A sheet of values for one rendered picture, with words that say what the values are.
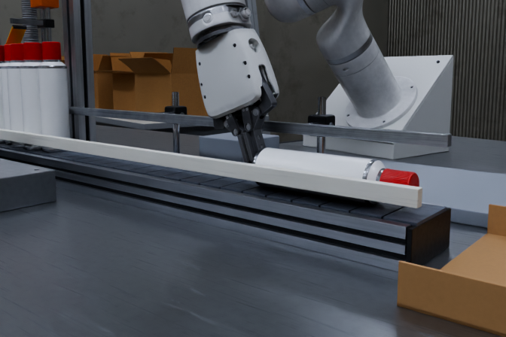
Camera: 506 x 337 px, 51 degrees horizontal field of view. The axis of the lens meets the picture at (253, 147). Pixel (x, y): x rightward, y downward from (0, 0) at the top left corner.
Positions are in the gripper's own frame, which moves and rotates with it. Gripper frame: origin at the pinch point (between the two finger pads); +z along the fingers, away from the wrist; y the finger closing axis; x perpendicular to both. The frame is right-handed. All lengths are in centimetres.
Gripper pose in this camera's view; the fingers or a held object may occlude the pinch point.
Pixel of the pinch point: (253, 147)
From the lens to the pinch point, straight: 71.1
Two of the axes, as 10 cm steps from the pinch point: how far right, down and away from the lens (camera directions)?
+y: -7.3, 2.6, 6.4
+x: -6.3, 1.1, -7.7
